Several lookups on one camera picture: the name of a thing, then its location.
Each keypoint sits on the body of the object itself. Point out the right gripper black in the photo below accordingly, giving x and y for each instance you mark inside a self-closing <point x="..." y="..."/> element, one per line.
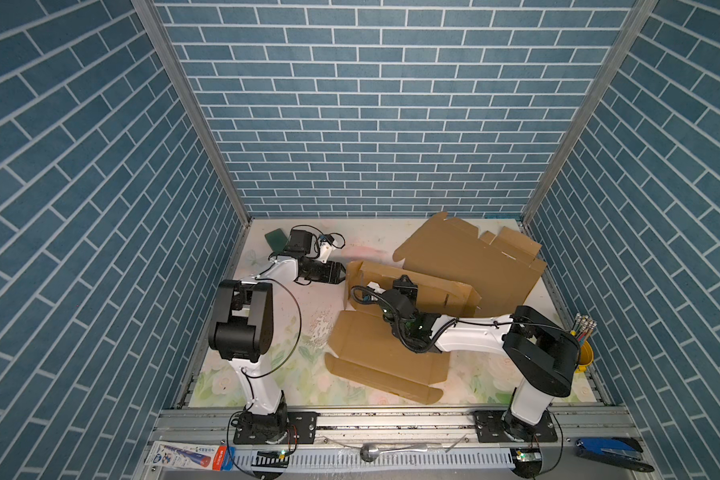
<point x="407" y="290"/>

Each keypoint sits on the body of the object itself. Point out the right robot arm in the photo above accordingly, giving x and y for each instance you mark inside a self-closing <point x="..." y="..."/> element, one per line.
<point x="545" y="354"/>

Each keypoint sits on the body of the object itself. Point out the green sponge block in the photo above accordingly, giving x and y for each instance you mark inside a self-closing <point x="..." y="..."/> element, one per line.
<point x="277" y="240"/>

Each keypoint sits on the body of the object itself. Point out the white printed package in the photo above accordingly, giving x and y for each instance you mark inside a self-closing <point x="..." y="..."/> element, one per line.
<point x="186" y="456"/>

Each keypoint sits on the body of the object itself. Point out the blue black pliers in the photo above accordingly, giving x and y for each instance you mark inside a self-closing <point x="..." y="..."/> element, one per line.
<point x="621" y="452"/>

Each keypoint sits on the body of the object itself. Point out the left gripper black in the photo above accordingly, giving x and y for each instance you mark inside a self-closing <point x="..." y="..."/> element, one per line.
<point x="329" y="273"/>

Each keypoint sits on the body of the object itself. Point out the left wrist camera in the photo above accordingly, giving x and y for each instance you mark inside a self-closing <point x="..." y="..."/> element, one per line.
<point x="325" y="245"/>

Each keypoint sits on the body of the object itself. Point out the yellow pencil cup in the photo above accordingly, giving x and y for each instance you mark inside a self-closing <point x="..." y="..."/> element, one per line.
<point x="582" y="329"/>

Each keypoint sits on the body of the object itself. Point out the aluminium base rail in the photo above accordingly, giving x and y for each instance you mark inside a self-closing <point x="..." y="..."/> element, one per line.
<point x="407" y="425"/>

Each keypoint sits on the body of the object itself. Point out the white slotted cable duct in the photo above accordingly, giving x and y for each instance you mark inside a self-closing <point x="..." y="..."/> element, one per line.
<point x="314" y="461"/>

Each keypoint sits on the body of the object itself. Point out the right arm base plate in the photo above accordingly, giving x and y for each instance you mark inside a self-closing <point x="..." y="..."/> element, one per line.
<point x="497" y="426"/>

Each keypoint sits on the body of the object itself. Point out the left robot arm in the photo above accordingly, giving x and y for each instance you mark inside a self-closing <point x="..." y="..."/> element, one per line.
<point x="241" y="328"/>

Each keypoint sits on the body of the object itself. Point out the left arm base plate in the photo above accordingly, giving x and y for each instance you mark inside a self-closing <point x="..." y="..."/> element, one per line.
<point x="254" y="429"/>

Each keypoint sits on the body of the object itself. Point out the metal spoon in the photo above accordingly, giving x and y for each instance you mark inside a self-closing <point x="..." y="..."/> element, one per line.
<point x="371" y="452"/>

